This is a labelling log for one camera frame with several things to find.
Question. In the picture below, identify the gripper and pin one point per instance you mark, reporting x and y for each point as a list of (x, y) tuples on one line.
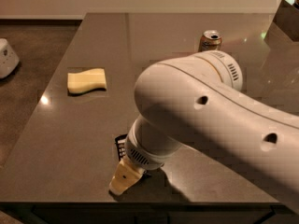
[(141, 157)]

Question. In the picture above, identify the black rxbar chocolate bar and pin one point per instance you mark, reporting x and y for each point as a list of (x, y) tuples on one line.
[(120, 145)]

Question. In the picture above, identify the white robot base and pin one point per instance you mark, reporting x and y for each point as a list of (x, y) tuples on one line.
[(8, 58)]

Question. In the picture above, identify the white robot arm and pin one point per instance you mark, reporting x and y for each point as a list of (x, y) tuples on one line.
[(196, 101)]

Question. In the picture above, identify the orange soda can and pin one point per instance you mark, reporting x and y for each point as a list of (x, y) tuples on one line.
[(210, 40)]

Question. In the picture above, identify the yellow sponge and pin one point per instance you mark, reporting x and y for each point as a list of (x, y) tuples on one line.
[(78, 83)]

